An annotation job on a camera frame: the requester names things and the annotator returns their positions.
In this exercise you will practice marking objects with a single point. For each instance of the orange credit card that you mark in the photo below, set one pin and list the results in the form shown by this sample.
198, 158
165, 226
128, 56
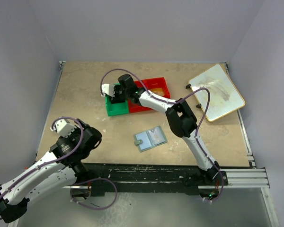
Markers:
158, 91

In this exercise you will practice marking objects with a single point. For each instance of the light blue patterned card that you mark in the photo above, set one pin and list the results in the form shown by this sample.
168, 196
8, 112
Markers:
156, 136

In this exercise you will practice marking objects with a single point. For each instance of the green plastic bin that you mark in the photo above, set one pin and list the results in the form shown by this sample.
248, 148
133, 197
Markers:
116, 108

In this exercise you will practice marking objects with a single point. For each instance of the red plastic bin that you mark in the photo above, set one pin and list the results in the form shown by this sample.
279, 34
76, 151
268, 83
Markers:
134, 108
157, 86

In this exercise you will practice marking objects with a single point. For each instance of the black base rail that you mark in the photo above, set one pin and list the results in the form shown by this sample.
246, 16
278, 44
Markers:
138, 178

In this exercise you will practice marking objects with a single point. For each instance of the whiteboard with wooden frame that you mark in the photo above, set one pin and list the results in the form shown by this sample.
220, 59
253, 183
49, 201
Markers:
225, 97

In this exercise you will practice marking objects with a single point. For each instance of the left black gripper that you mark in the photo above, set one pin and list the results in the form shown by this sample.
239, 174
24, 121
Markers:
78, 132

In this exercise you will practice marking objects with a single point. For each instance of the right red plastic bin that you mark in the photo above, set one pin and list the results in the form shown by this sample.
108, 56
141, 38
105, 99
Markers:
157, 86

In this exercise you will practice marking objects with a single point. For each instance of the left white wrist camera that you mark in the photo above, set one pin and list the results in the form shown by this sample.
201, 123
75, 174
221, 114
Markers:
63, 127

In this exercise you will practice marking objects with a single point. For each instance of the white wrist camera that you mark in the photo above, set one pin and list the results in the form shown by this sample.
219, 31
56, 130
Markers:
107, 90
63, 127

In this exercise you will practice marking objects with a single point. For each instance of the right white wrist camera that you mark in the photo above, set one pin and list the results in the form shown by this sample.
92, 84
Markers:
107, 90

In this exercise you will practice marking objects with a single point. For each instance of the green card holder wallet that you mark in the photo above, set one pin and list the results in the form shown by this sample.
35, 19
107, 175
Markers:
149, 139

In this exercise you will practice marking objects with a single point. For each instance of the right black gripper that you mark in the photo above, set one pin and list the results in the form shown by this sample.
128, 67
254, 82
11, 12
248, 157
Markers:
118, 93

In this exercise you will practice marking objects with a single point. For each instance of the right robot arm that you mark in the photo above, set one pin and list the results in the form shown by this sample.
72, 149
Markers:
182, 121

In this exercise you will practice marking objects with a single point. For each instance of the middle red plastic bin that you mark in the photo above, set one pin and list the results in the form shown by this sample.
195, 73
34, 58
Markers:
134, 108

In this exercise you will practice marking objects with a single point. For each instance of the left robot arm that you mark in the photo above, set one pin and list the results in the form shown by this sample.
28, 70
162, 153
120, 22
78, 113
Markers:
60, 166

